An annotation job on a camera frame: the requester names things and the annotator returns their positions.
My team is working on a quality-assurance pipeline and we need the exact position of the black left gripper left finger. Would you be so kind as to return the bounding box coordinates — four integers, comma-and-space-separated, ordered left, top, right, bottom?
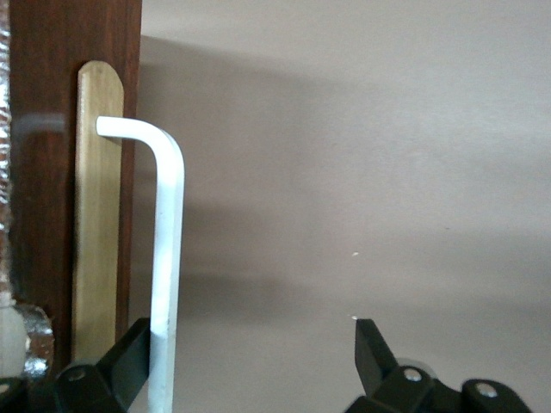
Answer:
0, 317, 152, 413

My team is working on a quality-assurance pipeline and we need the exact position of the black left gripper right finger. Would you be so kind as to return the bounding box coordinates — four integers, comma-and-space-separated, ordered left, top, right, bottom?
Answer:
344, 317, 535, 413

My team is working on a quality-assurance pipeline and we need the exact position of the white metal drawer handle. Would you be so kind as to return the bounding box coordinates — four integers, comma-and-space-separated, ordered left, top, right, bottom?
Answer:
95, 115, 186, 413

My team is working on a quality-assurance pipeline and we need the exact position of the dark wooden cabinet door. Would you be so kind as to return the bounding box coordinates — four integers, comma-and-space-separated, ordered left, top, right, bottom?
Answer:
0, 0, 143, 379

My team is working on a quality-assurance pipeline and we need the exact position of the light wooden strip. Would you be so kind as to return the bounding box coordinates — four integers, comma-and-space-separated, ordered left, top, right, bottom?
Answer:
71, 59, 126, 362

